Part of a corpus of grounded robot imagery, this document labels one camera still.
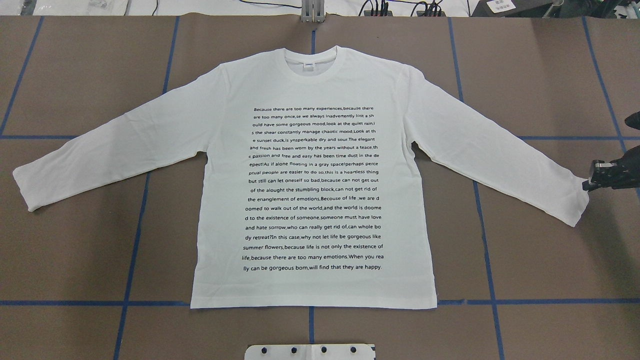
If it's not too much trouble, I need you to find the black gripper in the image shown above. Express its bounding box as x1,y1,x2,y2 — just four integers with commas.
582,150,640,192

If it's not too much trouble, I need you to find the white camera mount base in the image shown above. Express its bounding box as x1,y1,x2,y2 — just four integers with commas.
244,343,377,360

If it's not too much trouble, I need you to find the white long-sleeve printed shirt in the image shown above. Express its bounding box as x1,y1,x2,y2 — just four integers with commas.
13,47,589,310

